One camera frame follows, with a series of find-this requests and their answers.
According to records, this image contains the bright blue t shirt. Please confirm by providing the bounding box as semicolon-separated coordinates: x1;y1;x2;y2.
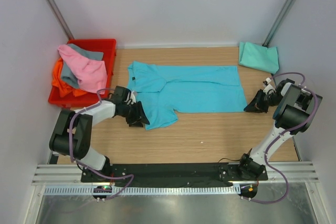
128;61;247;130

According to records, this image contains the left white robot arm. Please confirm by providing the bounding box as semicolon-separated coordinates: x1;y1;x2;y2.
49;86;150;176

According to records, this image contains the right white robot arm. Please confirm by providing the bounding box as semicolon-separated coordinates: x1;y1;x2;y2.
237;78;323;179

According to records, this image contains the folded teal t shirt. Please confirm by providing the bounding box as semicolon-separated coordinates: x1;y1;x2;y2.
238;42;279;74

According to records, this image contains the pink t shirt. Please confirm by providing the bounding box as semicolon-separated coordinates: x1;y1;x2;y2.
58;44;108;93

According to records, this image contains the red plastic bin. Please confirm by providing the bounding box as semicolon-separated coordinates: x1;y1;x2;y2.
48;39;116;108

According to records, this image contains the orange t shirt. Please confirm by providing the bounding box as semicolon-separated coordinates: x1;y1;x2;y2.
52;58;88;98

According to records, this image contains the grey t shirt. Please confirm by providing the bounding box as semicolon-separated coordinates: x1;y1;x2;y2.
60;44;103;89

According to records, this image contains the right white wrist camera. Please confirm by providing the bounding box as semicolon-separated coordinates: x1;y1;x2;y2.
263;78;275;94

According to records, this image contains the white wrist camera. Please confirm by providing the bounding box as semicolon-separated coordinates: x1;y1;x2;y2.
125;91;137;105
263;78;275;94

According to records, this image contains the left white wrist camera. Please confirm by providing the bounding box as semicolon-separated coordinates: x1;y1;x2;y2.
125;91;137;105

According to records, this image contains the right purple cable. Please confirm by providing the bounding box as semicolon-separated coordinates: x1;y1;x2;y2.
240;72;320;204

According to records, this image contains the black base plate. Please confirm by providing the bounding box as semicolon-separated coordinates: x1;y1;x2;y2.
80;162;268;189

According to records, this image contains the white slotted cable duct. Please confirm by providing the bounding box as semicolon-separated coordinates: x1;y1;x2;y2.
44;184;240;197

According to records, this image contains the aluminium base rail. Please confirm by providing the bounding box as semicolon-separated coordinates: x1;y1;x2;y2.
31;163;85;186

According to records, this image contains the right aluminium frame post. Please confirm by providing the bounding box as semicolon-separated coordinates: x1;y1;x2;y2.
262;0;296;48

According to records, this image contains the aluminium frame post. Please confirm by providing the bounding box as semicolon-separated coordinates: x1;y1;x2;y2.
46;0;74;40
262;0;296;48

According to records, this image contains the left aluminium frame post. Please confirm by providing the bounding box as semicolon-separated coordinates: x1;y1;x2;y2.
46;0;74;40

